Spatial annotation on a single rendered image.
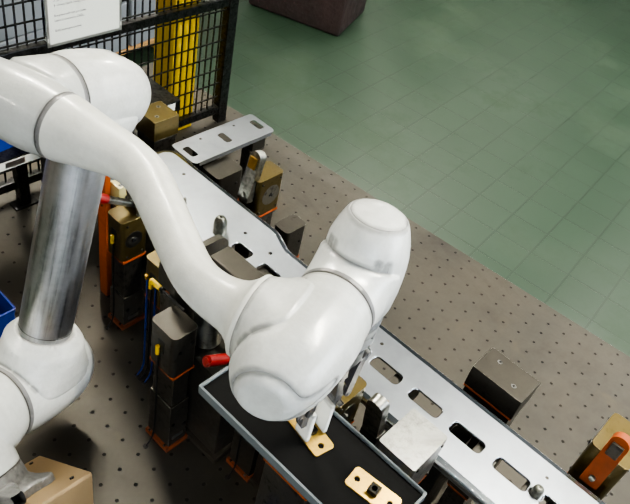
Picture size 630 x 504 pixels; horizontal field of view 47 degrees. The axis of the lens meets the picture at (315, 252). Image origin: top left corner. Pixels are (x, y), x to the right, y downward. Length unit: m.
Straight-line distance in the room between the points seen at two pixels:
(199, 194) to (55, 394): 0.60
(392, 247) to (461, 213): 2.85
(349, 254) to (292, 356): 0.16
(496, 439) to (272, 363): 0.82
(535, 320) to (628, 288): 1.55
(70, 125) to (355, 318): 0.48
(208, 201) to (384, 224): 0.99
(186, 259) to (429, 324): 1.28
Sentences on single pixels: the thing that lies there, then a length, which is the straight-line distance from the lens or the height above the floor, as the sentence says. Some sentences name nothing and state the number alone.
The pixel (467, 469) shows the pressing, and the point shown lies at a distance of 1.41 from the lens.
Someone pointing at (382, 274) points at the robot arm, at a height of 1.57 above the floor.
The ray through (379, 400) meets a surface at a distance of 1.29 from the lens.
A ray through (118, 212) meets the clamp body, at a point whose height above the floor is 1.05.
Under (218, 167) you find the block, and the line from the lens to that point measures 1.91.
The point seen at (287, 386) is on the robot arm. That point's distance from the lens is 0.71.
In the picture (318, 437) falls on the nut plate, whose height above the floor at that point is 1.16.
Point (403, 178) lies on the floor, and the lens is 3.76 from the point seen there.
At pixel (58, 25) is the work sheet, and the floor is 1.20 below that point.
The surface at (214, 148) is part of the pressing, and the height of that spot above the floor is 1.00.
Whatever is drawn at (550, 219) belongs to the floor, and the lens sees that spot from 3.88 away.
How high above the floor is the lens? 2.12
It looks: 42 degrees down
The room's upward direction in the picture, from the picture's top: 14 degrees clockwise
